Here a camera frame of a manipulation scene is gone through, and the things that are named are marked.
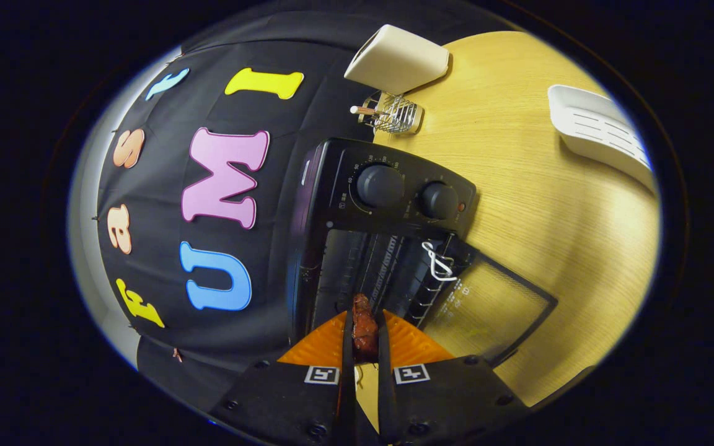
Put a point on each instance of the white slotted tray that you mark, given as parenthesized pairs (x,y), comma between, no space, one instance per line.
(592,130)

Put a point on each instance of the white bread toaster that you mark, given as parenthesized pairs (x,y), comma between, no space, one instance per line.
(397,59)

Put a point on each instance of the reddish brown meat piece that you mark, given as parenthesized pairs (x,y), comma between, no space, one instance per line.
(364,331)

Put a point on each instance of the black toaster oven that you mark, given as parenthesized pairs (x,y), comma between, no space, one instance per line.
(394,186)

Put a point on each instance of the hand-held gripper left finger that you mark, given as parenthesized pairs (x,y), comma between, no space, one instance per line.
(348,371)

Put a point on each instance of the black backdrop cloth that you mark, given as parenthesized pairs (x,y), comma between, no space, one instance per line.
(158,186)

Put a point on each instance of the pink clip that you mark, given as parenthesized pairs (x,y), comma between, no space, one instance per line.
(177,355)

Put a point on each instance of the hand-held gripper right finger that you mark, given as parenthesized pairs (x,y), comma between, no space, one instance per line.
(385,371)

